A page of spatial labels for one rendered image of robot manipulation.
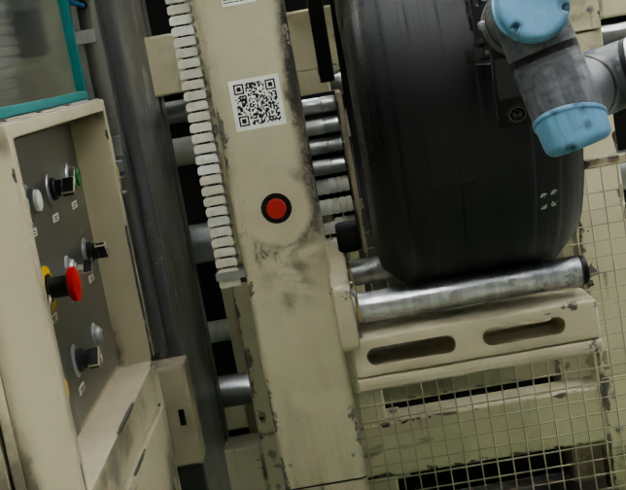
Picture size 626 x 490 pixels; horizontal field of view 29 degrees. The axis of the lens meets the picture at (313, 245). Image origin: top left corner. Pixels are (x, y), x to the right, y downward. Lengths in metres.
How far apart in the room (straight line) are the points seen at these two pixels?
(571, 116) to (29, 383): 0.60
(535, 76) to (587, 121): 0.07
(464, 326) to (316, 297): 0.24
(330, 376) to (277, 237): 0.23
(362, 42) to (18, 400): 0.72
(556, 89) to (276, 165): 0.64
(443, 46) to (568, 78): 0.37
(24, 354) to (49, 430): 0.08
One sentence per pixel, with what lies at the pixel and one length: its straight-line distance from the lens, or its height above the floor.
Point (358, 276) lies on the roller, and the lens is 2.05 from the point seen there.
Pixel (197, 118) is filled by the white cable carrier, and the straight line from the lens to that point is 1.83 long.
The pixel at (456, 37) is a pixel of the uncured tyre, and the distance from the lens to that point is 1.63.
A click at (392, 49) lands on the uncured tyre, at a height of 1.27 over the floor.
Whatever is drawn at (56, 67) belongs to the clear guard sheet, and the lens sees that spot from 1.57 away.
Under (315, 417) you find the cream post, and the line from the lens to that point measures 1.90.
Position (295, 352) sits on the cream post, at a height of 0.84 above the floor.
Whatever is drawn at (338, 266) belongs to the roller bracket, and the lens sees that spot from 1.88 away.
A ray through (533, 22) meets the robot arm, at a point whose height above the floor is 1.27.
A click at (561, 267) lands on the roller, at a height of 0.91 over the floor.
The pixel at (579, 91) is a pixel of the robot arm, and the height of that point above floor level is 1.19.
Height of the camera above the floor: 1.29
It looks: 9 degrees down
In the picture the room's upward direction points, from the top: 10 degrees counter-clockwise
